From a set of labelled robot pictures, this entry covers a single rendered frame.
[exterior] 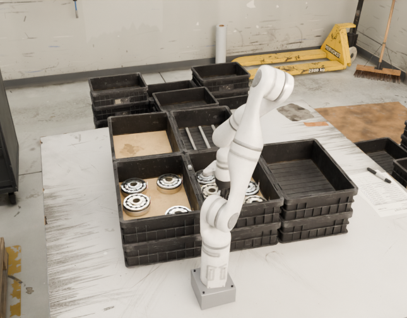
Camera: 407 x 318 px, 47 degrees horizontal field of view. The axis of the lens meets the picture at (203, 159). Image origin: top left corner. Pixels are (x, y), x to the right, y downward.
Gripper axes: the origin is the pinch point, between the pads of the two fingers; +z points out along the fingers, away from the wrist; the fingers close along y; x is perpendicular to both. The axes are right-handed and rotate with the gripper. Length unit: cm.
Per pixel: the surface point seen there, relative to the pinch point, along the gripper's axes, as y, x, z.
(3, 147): 16, 167, 39
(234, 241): -6.2, -8.5, 9.3
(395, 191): 69, -51, 16
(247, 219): -3.1, -11.6, -0.5
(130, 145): 17, 62, 3
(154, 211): -15.5, 22.0, 2.3
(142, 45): 244, 244, 55
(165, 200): -7.7, 22.4, 2.4
